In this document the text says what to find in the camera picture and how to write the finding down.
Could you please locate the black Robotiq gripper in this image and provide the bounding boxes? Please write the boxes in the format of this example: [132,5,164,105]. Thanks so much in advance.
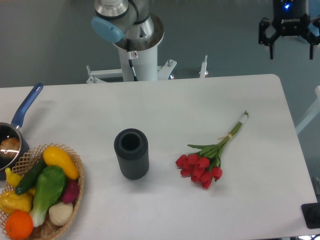
[258,0,320,60]

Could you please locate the red tulip bouquet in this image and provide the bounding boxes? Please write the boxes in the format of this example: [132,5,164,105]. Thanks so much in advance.
[175,111,249,190]

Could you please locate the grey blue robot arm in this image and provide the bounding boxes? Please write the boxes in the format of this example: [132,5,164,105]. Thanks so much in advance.
[91,0,320,59]

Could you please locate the black device at edge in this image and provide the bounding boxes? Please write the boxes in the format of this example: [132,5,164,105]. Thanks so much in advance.
[301,202,320,229]

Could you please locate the dark grey ribbed vase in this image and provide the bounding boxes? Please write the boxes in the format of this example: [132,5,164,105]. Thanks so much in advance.
[113,128,150,180]

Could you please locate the woven wicker basket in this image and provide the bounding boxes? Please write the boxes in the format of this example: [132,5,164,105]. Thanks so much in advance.
[0,142,85,240]

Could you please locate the yellow squash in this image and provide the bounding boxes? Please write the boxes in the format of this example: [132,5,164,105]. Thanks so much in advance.
[43,146,80,180]

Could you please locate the green bok choy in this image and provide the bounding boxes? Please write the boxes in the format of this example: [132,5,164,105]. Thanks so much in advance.
[29,165,66,228]

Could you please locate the white garlic bulb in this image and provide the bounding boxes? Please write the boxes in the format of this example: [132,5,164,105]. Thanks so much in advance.
[49,202,73,226]

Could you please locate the browned bread in pan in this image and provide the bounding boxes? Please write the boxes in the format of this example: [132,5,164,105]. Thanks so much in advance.
[0,137,20,159]

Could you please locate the dark green cucumber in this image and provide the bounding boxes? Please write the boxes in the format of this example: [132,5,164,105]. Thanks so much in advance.
[15,158,47,195]

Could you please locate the small yellow banana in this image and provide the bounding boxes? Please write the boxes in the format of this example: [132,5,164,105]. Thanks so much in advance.
[5,167,23,188]

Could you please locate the yellow bell pepper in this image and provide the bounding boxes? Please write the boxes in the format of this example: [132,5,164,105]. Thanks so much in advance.
[0,190,33,215]

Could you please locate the orange fruit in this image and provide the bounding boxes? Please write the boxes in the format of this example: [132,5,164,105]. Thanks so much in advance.
[4,211,34,240]

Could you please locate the white frame at right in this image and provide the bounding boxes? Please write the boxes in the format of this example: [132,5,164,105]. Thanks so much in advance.
[295,85,320,135]

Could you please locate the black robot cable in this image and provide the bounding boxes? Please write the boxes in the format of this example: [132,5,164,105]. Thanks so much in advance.
[125,38,139,82]

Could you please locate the blue handled saucepan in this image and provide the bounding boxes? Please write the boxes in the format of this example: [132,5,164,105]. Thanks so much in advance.
[0,83,44,181]

